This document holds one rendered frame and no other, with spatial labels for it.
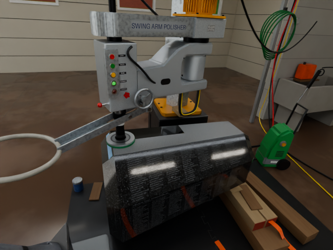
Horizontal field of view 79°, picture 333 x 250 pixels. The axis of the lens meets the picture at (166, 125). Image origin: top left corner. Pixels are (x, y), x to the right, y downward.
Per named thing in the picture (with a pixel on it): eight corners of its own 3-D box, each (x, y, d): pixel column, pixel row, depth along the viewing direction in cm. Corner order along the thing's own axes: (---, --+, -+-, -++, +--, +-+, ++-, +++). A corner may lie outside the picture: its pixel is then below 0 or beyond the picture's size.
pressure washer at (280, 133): (275, 155, 302) (296, 100, 261) (288, 170, 271) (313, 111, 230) (252, 154, 301) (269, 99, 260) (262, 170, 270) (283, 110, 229)
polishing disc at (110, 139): (106, 148, 144) (106, 146, 144) (106, 133, 162) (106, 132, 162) (136, 145, 150) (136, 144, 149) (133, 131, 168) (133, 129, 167)
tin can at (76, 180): (84, 190, 221) (83, 181, 215) (75, 193, 216) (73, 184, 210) (83, 184, 228) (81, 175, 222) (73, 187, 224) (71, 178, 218)
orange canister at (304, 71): (289, 78, 384) (295, 60, 368) (308, 77, 400) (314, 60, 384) (300, 82, 366) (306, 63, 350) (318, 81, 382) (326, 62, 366)
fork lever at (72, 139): (142, 101, 165) (140, 96, 162) (154, 110, 151) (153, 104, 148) (56, 142, 139) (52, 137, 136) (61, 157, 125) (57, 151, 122)
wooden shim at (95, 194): (93, 183, 231) (93, 182, 230) (102, 183, 232) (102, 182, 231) (88, 200, 209) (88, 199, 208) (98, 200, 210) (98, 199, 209)
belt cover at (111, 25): (200, 39, 175) (203, 18, 168) (222, 43, 157) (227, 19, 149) (87, 40, 126) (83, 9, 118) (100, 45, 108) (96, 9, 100)
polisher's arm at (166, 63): (190, 93, 192) (196, 37, 169) (207, 101, 176) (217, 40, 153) (117, 107, 154) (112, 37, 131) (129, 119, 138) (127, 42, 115)
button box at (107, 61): (119, 95, 129) (116, 48, 116) (120, 96, 127) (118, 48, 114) (106, 97, 125) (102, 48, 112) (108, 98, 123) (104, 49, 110)
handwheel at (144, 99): (147, 103, 148) (147, 83, 141) (154, 108, 141) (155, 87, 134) (128, 106, 140) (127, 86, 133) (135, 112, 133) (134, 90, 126)
